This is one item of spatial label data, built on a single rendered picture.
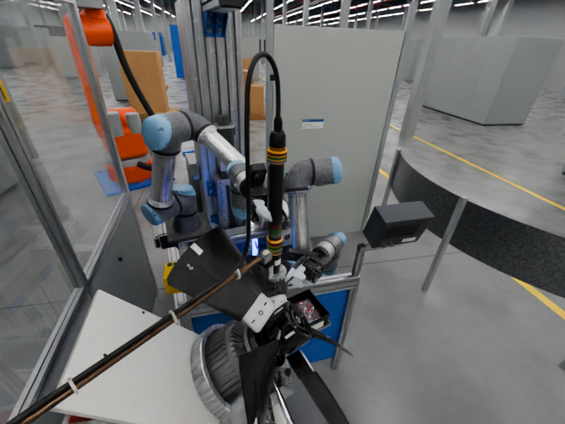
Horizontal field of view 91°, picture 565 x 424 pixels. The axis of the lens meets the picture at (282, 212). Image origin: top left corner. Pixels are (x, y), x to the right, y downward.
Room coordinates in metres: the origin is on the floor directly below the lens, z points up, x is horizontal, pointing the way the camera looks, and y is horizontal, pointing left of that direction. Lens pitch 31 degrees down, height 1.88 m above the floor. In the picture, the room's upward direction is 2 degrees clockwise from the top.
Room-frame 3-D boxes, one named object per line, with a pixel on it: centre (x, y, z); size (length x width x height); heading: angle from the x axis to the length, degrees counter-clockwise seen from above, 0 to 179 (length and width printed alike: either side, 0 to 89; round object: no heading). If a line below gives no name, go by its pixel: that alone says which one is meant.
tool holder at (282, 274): (0.57, 0.02, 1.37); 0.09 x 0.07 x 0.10; 141
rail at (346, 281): (0.96, 0.02, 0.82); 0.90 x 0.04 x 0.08; 106
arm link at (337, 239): (0.92, -0.22, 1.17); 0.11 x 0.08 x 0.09; 143
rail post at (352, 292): (1.07, -0.40, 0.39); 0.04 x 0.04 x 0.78; 16
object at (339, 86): (2.57, -0.41, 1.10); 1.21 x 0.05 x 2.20; 106
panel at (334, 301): (0.96, 0.02, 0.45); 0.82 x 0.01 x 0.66; 106
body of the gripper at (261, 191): (0.69, 0.07, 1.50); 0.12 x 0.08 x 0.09; 26
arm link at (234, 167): (0.84, 0.14, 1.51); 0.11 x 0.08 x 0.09; 26
